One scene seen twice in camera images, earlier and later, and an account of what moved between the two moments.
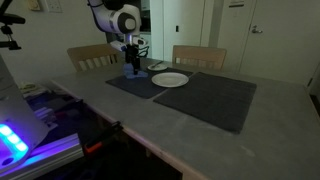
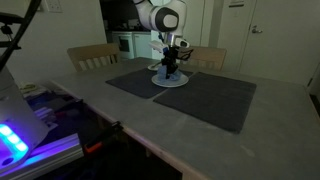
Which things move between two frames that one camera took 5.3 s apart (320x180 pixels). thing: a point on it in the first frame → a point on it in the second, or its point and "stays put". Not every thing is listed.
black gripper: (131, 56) → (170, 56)
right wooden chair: (199, 57) stays put
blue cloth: (129, 72) → (162, 74)
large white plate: (169, 79) stays put
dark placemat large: (219, 100) stays put
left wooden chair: (92, 56) stays put
